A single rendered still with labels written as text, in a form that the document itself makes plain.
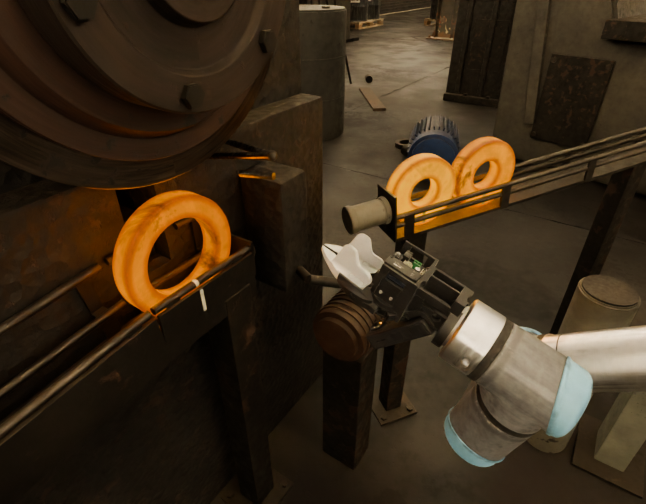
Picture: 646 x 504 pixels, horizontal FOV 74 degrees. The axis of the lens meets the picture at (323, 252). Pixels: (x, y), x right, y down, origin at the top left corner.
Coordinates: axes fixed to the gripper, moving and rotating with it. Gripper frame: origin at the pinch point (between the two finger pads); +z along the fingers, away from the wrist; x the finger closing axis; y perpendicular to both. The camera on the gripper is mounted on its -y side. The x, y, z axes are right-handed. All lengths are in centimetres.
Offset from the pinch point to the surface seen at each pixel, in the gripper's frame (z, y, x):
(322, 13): 148, -32, -221
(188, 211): 17.6, 2.1, 11.0
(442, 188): -4.0, -2.4, -39.4
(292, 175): 15.6, 0.8, -10.7
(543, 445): -59, -57, -46
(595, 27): -2, 12, -254
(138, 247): 17.3, 0.5, 19.4
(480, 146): -5.8, 6.8, -46.0
